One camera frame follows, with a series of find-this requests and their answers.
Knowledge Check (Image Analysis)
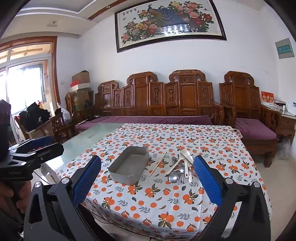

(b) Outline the purple sofa cushion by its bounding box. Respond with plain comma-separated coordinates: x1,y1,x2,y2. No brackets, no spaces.
75,115,214,131

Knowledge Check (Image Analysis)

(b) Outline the large brown cardboard box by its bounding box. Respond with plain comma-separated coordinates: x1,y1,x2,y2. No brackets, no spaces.
69,89,93,111

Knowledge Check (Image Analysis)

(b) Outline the carved wooden armchair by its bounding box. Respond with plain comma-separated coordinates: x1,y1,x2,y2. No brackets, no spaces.
218,71,281,168

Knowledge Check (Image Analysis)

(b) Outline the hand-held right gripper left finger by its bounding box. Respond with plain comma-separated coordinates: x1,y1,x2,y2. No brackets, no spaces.
23,155,111,241

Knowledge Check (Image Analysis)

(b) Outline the person's left hand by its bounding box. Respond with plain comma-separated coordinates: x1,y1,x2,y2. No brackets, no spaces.
0,181,31,217

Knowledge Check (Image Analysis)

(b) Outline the carved wooden chair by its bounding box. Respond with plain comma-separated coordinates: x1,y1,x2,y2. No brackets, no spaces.
15,112,78,145

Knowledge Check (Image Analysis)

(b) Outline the pile of black clothes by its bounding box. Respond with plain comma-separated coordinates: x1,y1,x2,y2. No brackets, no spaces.
18,101,52,131

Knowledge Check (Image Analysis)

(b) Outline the grey plastic bag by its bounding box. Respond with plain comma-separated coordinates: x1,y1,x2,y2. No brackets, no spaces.
275,136,292,160

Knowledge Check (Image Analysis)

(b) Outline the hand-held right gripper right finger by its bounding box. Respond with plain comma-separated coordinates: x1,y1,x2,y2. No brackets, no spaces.
193,155,272,241

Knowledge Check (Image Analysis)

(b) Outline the white box with red print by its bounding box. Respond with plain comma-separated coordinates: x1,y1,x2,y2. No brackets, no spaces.
70,82,92,91

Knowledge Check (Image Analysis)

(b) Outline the brown wooden chopstick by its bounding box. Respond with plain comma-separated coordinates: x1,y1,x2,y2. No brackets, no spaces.
150,152,167,175

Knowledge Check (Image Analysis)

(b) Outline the purple armchair cushion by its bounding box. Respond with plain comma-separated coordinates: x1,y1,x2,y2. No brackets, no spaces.
235,118,278,140

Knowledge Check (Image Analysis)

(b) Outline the light wooden chopstick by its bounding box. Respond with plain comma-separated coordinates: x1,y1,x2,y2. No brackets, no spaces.
149,152,167,177

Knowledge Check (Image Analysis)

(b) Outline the wooden framed glass door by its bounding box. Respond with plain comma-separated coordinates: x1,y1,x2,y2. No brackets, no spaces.
0,37,58,143

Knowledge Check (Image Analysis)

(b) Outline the wooden side table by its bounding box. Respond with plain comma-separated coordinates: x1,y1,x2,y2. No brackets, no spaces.
261,102,296,144

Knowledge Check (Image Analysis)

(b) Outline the metal tray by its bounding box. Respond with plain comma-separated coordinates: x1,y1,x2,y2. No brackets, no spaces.
108,146,149,185

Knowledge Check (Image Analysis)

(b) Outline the carved wooden sofa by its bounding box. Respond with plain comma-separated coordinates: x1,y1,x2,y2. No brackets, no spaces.
94,70,236,127

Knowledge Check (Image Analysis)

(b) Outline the orange print tablecloth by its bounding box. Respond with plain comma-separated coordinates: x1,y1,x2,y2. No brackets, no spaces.
55,123,273,237

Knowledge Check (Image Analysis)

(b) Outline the large white plastic spoon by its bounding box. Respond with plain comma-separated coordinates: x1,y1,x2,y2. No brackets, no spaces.
165,149,194,175

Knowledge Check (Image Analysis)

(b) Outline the small white plastic spoon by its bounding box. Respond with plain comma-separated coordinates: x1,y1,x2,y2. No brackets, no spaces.
185,161,194,184

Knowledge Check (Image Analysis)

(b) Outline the framed peacock flower painting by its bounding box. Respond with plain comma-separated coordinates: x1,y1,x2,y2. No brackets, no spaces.
114,0,227,53

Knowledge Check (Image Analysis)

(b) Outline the grey wall fuse box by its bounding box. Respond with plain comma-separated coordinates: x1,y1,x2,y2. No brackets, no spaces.
275,38,295,59

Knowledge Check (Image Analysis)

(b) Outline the clear plastic bag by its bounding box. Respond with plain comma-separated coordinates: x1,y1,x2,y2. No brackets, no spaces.
55,103,73,127

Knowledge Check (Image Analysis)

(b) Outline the red gift box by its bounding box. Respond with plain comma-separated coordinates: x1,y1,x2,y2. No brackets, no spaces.
261,91,275,106

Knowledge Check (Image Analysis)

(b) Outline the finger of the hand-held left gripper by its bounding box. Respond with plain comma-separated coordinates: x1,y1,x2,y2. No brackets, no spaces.
9,136,56,154
10,142,65,163

